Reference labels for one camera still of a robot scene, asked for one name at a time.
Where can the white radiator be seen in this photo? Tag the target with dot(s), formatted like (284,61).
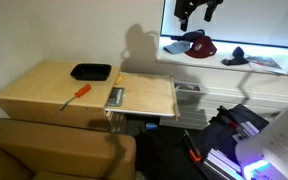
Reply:
(237,93)

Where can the small yellow item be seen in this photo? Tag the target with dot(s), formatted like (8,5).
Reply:
(119,79)

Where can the open wooden dresser drawer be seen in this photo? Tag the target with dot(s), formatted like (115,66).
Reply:
(147,93)

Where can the maroon cap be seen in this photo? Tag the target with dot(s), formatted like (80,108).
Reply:
(202,48)

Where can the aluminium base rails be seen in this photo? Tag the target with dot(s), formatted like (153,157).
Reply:
(220,165)

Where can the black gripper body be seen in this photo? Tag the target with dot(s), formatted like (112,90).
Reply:
(184,6)

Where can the light blue cap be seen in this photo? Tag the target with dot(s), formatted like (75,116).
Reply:
(177,47)

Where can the dark navy sock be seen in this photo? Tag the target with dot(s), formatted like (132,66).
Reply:
(238,55)

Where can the small blue object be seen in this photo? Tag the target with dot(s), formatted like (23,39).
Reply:
(151,126)

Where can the navy blue cap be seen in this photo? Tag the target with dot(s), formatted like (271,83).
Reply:
(190,34)

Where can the green grey booklet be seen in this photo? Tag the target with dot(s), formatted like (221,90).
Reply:
(116,97)

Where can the orange black clamp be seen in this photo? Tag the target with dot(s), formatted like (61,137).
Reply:
(193,150)

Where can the light wooden dresser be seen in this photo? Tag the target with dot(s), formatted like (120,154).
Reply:
(47,90)

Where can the tan leather sofa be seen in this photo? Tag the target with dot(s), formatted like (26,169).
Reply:
(50,150)

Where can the white blocks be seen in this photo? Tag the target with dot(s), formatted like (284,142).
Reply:
(247,130)

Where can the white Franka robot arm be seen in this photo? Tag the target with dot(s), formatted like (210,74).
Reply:
(280,140)

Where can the small photo magazine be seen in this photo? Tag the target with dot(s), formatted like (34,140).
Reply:
(187,87)

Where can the black plastic tray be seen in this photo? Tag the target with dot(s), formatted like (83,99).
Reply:
(90,72)

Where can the white window sill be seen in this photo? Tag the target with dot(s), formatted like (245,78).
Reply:
(224,65)

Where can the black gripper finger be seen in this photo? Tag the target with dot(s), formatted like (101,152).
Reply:
(184,25)
(209,14)

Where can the red black hand tool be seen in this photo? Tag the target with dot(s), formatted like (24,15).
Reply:
(230,121)

